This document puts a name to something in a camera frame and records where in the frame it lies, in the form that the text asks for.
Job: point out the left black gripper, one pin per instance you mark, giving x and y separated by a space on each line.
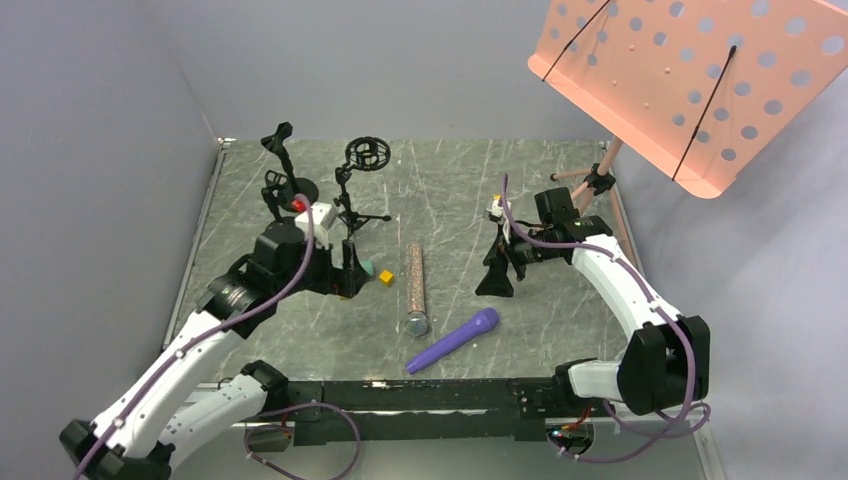
342 266

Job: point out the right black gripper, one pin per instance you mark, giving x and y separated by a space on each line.
502 247

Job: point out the purple microphone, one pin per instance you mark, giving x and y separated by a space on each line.
480 323

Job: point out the rhinestone glitter microphone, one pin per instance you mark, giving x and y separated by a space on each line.
417 323

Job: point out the tripod stand with shock mount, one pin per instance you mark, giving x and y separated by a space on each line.
364 154

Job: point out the round-base mic stand front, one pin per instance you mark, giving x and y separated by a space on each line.
278 195

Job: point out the round-base mic stand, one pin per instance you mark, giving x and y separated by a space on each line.
278 195
274 144

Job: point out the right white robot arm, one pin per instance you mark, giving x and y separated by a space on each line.
666 361

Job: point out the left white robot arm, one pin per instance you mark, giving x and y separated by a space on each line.
148 431

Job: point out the round-base mic stand rear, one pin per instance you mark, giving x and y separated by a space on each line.
274 144

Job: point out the pink music stand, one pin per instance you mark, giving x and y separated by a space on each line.
732 118

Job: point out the teal microphone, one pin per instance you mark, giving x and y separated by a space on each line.
368 267

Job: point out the yellow cube near centre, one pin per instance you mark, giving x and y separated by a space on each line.
386 277

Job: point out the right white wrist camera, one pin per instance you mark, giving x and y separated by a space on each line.
495 213

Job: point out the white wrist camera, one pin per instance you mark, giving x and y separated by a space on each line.
323 216
495 213

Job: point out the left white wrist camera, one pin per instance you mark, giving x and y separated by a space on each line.
323 216

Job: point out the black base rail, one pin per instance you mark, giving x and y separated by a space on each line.
523 409

